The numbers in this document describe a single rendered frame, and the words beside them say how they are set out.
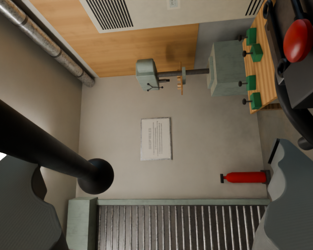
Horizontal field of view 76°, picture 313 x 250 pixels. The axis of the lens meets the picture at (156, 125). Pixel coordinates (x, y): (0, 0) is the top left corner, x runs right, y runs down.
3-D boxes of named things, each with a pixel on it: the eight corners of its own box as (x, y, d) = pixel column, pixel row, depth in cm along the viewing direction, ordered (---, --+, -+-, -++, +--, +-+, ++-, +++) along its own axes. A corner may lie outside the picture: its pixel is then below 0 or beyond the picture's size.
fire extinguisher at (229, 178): (264, 169, 274) (218, 170, 281) (270, 169, 256) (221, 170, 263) (265, 183, 270) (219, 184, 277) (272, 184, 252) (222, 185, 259)
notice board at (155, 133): (170, 117, 306) (140, 118, 311) (170, 116, 304) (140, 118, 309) (172, 159, 292) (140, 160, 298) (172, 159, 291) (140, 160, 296)
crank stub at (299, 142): (313, 145, 35) (301, 135, 36) (338, 135, 29) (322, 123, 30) (304, 154, 35) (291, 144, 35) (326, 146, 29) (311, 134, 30)
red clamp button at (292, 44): (289, 39, 17) (276, 40, 17) (311, 8, 14) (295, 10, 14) (298, 69, 16) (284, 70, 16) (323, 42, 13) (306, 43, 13)
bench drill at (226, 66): (263, 59, 260) (143, 69, 278) (287, 28, 199) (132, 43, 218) (268, 94, 251) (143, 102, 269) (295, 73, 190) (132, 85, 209)
